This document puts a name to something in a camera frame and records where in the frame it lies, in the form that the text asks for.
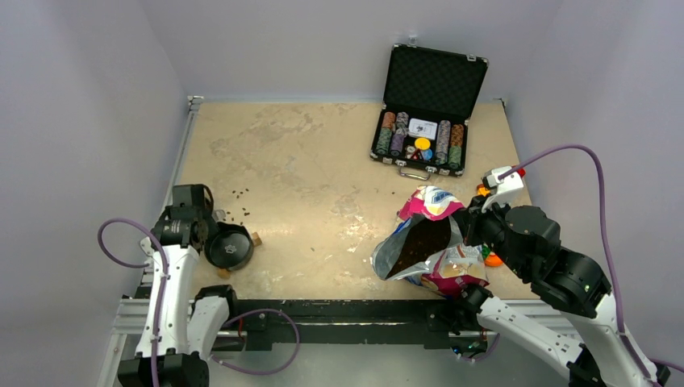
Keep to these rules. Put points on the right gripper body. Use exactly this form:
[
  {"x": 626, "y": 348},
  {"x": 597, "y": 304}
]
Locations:
[{"x": 485, "y": 225}]

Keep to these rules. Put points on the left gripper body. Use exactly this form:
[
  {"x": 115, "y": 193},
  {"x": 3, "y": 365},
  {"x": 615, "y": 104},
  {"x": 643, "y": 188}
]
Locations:
[{"x": 210, "y": 223}]

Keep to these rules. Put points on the clear plastic scoop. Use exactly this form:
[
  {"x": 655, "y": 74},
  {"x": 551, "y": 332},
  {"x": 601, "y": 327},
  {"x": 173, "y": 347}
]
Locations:
[{"x": 219, "y": 215}]

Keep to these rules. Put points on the pet food bag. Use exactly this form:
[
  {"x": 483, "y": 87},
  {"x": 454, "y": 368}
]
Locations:
[{"x": 427, "y": 248}]

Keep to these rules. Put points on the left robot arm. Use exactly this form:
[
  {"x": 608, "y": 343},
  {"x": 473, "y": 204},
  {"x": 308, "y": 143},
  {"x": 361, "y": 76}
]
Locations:
[{"x": 180, "y": 329}]

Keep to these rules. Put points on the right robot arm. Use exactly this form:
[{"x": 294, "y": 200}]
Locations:
[{"x": 578, "y": 288}]

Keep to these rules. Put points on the black pet bowl paw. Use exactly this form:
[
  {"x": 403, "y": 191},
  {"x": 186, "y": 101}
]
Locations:
[{"x": 230, "y": 248}]

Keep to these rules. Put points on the orange curved toy track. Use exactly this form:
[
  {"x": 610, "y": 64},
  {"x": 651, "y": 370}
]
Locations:
[{"x": 490, "y": 258}]

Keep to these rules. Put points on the red toy block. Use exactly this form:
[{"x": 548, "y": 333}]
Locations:
[{"x": 501, "y": 181}]

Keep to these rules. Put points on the yellow poker chip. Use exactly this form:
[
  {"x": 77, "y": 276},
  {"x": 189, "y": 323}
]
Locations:
[{"x": 422, "y": 144}]

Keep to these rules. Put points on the white card deck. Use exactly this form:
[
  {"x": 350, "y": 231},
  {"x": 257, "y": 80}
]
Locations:
[{"x": 419, "y": 128}]

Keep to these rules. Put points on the black poker chip case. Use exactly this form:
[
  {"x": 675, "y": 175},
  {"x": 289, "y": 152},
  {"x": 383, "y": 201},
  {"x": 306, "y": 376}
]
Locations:
[{"x": 432, "y": 85}]

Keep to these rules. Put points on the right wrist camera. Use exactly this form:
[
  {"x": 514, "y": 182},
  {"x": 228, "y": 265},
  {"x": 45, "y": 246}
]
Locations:
[{"x": 498, "y": 199}]

